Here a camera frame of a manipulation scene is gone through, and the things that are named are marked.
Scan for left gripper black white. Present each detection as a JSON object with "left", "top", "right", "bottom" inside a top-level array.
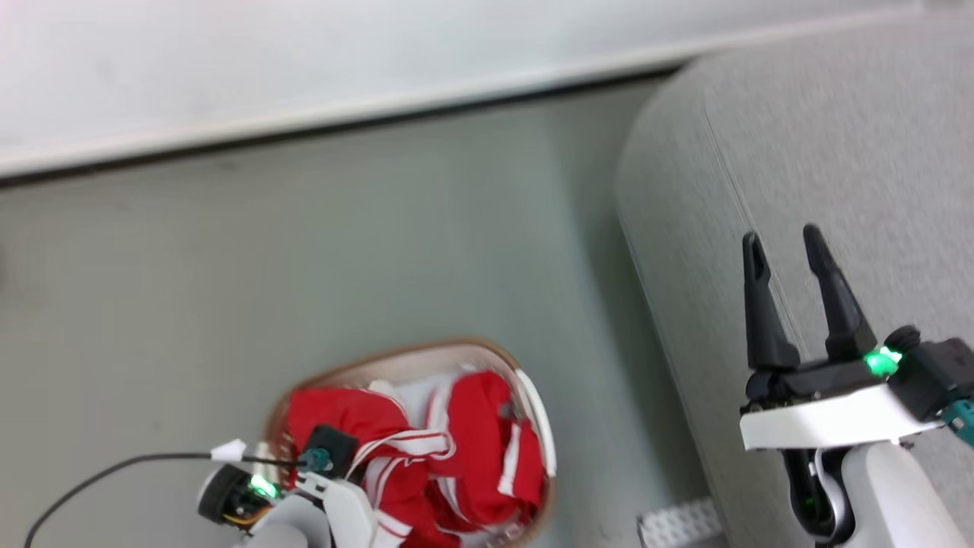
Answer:
[{"left": 198, "top": 464, "right": 378, "bottom": 548}]

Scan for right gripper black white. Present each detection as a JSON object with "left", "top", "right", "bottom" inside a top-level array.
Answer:
[{"left": 740, "top": 223, "right": 942, "bottom": 452}]

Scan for red garment white stripes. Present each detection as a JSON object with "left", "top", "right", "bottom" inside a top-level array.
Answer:
[{"left": 285, "top": 370, "right": 549, "bottom": 548}]

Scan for white laundry basket brown rim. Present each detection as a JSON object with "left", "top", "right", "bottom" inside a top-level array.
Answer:
[{"left": 259, "top": 337, "right": 558, "bottom": 548}]

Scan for grey fabric sofa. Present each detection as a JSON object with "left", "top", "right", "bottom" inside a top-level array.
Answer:
[{"left": 613, "top": 14, "right": 974, "bottom": 548}]

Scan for white perforated plastic piece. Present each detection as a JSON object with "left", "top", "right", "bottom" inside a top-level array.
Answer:
[{"left": 637, "top": 498, "right": 725, "bottom": 548}]

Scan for white baseboard black strip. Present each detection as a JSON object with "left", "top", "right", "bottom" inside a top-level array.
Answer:
[{"left": 0, "top": 4, "right": 944, "bottom": 183}]

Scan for thin black cable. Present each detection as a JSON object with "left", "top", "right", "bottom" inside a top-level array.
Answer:
[{"left": 23, "top": 452, "right": 309, "bottom": 548}]

